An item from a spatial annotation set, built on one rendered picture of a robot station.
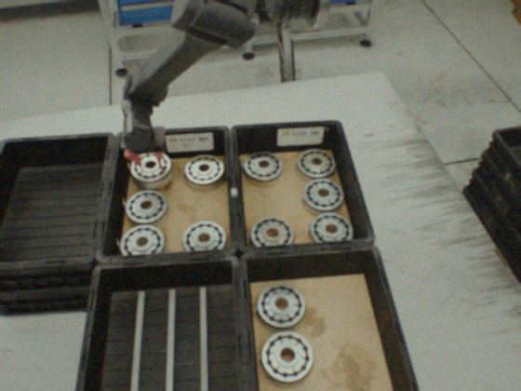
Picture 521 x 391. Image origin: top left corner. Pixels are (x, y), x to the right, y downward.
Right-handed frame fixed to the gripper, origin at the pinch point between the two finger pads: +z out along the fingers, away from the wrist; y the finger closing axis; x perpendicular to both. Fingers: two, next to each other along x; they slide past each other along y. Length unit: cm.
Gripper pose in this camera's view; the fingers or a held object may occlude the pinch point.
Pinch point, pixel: (150, 162)
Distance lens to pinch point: 119.2
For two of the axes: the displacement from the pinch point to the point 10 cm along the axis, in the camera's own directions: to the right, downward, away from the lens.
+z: 0.0, 6.2, 7.8
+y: 10.0, -0.7, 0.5
